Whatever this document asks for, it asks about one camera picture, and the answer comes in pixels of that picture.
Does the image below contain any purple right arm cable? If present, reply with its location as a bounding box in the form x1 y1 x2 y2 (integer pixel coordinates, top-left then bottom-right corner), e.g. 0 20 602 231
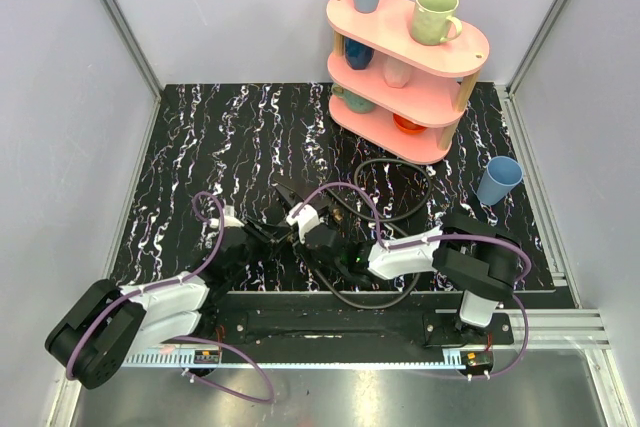
297 181 534 379

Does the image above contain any grey flexible metal hose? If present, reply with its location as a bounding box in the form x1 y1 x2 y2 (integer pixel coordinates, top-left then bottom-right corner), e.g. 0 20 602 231
312 158 435 309

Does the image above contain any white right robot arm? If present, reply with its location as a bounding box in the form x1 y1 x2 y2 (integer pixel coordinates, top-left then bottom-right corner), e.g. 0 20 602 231
295 213 531 344

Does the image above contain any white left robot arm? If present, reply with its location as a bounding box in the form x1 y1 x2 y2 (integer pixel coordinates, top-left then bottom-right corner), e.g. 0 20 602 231
44 219 294 389

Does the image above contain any dark blue cup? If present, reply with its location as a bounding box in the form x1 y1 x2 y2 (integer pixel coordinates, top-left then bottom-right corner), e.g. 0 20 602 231
344 37 375 70

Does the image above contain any blue cup on mat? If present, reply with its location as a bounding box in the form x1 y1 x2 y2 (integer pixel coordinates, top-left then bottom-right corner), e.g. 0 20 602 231
476 156 523 206

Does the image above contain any dark grey faucet mixer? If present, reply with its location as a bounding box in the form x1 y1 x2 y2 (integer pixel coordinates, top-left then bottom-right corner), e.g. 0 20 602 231
244 175 333 250

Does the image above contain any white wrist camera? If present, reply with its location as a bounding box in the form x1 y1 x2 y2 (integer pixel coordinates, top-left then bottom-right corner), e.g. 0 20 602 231
285 202 320 244
208 205 244 229

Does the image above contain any pink faceted cup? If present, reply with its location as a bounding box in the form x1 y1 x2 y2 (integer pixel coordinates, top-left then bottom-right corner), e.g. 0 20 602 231
383 56 413 89

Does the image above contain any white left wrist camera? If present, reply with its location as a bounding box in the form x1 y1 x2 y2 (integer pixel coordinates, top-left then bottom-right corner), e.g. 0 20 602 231
208 205 244 229

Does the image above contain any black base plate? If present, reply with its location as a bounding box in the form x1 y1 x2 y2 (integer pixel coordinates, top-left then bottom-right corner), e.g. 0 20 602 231
195 292 514 347

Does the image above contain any black marble pattern mat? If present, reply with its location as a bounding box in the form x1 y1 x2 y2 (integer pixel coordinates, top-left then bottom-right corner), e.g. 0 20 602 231
111 82 553 291

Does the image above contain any green mug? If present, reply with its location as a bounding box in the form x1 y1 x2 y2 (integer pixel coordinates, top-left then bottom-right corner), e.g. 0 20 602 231
409 0 463 46

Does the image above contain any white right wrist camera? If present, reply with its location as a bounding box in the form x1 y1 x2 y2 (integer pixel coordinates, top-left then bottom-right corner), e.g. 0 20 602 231
285 202 320 244

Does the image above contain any silver aluminium rail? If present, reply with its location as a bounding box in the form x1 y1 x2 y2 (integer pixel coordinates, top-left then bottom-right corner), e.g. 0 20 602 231
119 310 610 371

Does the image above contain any pink three tier shelf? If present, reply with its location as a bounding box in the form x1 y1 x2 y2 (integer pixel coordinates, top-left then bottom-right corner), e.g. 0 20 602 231
326 0 490 165

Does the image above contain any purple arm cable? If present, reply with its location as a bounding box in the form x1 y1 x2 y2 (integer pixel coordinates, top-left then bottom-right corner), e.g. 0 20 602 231
297 181 534 379
65 190 276 404

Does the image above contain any orange bowl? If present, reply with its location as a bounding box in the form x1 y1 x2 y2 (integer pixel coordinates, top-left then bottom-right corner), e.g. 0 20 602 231
392 114 427 135

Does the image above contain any teal glazed mug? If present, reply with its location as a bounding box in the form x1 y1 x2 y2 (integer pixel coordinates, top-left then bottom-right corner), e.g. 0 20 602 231
331 84 376 114

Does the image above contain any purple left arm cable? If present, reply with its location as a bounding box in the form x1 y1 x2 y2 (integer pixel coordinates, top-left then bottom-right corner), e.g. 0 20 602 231
65 190 276 404

